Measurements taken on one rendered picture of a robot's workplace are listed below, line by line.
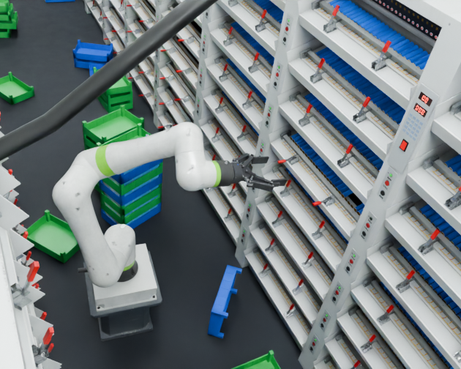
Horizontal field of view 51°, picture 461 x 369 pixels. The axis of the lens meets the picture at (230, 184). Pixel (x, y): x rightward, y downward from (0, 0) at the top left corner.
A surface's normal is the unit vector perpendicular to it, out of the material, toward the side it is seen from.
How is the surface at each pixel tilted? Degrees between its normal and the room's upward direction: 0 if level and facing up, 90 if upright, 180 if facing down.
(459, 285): 20
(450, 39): 90
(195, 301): 0
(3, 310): 0
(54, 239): 0
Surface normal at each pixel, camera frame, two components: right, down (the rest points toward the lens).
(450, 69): -0.89, 0.22
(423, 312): -0.19, -0.62
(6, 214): 0.44, 0.64
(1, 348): 0.12, -0.74
